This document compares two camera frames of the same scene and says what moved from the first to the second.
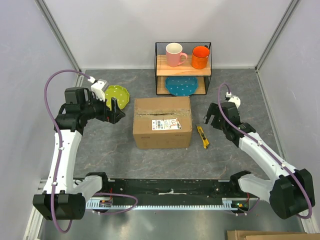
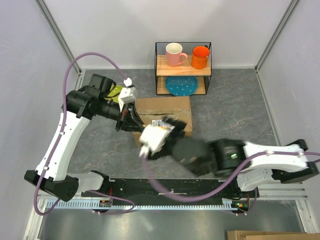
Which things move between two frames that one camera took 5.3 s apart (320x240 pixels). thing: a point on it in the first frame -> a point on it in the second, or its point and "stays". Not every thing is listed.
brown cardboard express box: (162, 122) stays
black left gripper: (115, 114) -> (129, 115)
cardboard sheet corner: (244, 235) stays
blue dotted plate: (182, 86) stays
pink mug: (174, 53) stays
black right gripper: (213, 109) -> (179, 130)
